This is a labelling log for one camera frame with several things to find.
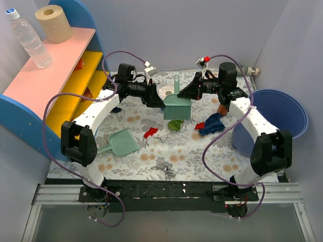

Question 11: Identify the green crumpled paper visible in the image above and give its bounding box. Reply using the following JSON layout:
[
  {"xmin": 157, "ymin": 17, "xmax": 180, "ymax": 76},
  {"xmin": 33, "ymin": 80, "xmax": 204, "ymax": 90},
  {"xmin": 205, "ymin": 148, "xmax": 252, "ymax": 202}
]
[{"xmin": 168, "ymin": 120, "xmax": 184, "ymax": 131}]

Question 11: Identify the small dark blue scrap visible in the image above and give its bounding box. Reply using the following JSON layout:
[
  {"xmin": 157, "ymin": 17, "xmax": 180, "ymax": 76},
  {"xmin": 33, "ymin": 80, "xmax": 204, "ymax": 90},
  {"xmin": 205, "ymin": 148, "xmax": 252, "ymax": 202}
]
[{"xmin": 112, "ymin": 107, "xmax": 122, "ymax": 113}]

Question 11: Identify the blue plastic bucket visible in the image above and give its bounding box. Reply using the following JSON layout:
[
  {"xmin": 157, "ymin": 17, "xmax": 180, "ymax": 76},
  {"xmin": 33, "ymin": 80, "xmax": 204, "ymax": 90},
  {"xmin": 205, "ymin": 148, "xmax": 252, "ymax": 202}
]
[{"xmin": 232, "ymin": 89, "xmax": 308, "ymax": 157}]

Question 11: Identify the dark blue crumpled paper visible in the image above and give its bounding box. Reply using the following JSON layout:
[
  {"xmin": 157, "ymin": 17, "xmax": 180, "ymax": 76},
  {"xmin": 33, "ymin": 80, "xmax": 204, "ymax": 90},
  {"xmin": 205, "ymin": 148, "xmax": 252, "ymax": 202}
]
[{"xmin": 198, "ymin": 113, "xmax": 225, "ymax": 136}]

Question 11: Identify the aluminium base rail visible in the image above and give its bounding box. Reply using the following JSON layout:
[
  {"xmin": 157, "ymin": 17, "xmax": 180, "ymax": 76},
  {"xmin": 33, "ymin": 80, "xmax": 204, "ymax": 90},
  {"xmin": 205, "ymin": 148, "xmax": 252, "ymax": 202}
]
[{"xmin": 22, "ymin": 179, "xmax": 315, "ymax": 241}]

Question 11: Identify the green dustpan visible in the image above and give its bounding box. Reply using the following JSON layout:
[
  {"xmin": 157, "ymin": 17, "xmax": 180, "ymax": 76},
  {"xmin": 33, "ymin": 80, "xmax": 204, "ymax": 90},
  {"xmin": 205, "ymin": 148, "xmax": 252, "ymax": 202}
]
[{"xmin": 97, "ymin": 128, "xmax": 140, "ymax": 156}]

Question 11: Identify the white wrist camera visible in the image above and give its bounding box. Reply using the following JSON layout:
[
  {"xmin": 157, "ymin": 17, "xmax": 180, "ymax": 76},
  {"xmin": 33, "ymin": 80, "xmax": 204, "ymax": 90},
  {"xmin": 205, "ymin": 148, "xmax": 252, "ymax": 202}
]
[
  {"xmin": 195, "ymin": 56, "xmax": 210, "ymax": 71},
  {"xmin": 143, "ymin": 61, "xmax": 158, "ymax": 81}
]

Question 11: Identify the grey paper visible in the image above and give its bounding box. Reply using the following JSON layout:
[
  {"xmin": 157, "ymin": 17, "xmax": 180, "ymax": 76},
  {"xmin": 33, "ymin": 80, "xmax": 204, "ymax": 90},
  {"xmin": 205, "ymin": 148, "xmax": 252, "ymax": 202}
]
[{"xmin": 150, "ymin": 162, "xmax": 176, "ymax": 178}]

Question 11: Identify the white paper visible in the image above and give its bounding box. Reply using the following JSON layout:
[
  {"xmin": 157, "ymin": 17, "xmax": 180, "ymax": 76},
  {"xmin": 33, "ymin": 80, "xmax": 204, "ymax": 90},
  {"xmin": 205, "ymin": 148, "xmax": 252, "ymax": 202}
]
[{"xmin": 153, "ymin": 130, "xmax": 167, "ymax": 143}]

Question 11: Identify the orange item middle shelf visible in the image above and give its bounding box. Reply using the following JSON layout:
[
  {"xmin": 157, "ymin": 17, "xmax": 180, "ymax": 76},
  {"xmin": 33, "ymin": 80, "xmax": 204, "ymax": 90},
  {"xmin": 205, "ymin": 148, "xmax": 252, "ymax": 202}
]
[{"xmin": 81, "ymin": 87, "xmax": 93, "ymax": 102}]

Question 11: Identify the orange item upper shelf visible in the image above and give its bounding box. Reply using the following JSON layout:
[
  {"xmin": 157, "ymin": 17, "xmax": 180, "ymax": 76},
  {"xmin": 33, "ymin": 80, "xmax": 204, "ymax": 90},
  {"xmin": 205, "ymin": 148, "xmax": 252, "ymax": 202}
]
[{"xmin": 74, "ymin": 58, "xmax": 84, "ymax": 71}]

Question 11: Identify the white toilet roll blue wrap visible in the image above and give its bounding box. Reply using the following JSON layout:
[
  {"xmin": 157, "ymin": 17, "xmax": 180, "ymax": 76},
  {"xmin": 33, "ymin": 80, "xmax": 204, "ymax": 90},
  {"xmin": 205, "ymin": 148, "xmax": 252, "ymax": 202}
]
[{"xmin": 157, "ymin": 83, "xmax": 174, "ymax": 101}]

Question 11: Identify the grey lotion bottle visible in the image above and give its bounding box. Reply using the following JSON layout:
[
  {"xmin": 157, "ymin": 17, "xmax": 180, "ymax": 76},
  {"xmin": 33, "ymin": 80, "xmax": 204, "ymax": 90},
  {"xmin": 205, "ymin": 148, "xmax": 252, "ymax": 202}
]
[{"xmin": 236, "ymin": 64, "xmax": 260, "ymax": 76}]

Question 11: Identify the clear plastic water bottle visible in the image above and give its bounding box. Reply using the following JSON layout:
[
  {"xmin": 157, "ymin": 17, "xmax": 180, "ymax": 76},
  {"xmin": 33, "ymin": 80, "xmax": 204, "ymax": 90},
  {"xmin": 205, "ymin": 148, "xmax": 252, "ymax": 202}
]
[{"xmin": 6, "ymin": 8, "xmax": 52, "ymax": 69}]

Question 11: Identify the brown toilet paper roll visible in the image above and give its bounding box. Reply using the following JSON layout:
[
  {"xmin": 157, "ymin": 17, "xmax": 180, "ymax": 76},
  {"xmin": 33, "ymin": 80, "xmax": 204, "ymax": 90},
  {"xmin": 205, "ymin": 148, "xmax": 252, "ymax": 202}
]
[{"xmin": 35, "ymin": 5, "xmax": 73, "ymax": 44}]

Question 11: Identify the green hand brush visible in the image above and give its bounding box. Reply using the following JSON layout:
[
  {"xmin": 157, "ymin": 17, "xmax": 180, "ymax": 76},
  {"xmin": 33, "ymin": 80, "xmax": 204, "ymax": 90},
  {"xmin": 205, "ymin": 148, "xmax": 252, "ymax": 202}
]
[{"xmin": 164, "ymin": 75, "xmax": 191, "ymax": 120}]

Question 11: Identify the red paper scrap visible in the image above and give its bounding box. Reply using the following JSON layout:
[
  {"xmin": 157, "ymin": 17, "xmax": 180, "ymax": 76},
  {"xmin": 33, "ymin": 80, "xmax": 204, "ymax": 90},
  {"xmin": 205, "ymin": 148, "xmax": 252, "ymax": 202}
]
[
  {"xmin": 194, "ymin": 122, "xmax": 205, "ymax": 130},
  {"xmin": 143, "ymin": 127, "xmax": 158, "ymax": 139}
]

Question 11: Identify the orange spray bottle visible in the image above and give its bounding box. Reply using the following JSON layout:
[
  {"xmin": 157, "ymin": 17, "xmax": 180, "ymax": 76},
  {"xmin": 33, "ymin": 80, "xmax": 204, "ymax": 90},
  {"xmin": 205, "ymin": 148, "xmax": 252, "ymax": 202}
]
[{"xmin": 217, "ymin": 104, "xmax": 228, "ymax": 116}]

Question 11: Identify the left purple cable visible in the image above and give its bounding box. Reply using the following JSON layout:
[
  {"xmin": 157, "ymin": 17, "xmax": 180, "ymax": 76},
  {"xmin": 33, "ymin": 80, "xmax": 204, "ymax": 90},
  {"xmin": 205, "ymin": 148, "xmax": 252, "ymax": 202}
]
[{"xmin": 42, "ymin": 51, "xmax": 149, "ymax": 228}]

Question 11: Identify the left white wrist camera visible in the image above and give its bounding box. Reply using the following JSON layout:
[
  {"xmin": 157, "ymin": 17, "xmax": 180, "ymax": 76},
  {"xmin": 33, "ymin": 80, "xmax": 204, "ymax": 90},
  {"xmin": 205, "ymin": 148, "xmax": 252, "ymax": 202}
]
[{"xmin": 143, "ymin": 61, "xmax": 158, "ymax": 81}]

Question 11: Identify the blue pink yellow shelf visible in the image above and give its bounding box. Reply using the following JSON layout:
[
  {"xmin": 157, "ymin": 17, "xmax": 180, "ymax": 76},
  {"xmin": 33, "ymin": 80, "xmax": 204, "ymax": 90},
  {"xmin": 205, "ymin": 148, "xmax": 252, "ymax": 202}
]
[{"xmin": 1, "ymin": 1, "xmax": 107, "ymax": 161}]

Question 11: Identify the orange item shelf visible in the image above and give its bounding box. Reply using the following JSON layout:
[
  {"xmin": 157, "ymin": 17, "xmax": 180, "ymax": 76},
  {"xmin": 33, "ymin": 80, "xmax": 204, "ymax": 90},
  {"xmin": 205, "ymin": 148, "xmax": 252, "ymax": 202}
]
[
  {"xmin": 74, "ymin": 58, "xmax": 84, "ymax": 71},
  {"xmin": 81, "ymin": 87, "xmax": 93, "ymax": 102}
]

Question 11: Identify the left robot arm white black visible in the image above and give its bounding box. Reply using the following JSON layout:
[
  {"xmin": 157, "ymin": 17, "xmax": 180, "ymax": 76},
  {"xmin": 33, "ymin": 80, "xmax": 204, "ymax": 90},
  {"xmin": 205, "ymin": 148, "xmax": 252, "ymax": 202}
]
[{"xmin": 61, "ymin": 64, "xmax": 165, "ymax": 202}]

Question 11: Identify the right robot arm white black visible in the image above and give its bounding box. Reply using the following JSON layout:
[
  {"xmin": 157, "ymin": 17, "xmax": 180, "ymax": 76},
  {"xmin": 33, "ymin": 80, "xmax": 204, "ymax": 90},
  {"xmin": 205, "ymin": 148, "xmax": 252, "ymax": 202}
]
[{"xmin": 178, "ymin": 62, "xmax": 293, "ymax": 201}]

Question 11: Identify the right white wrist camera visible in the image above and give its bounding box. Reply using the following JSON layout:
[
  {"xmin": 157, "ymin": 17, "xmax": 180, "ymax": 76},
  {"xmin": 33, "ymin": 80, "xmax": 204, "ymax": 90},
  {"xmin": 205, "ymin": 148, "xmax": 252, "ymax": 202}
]
[{"xmin": 195, "ymin": 56, "xmax": 210, "ymax": 71}]

